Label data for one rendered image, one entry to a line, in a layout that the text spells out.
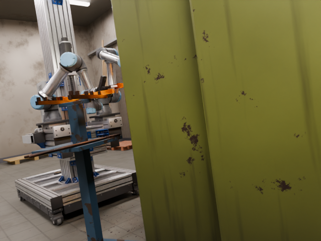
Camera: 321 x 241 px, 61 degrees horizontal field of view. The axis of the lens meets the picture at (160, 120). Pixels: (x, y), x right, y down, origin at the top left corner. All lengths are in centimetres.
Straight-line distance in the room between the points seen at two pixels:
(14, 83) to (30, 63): 73
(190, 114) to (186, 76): 16
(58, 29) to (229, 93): 211
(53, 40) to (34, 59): 582
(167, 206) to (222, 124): 52
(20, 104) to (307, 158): 778
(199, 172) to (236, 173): 21
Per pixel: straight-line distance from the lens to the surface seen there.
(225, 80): 102
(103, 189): 250
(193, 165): 122
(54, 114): 244
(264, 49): 100
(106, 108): 264
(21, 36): 870
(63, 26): 286
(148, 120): 129
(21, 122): 825
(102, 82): 208
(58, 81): 228
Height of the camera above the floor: 79
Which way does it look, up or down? 2 degrees down
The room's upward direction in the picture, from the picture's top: 8 degrees counter-clockwise
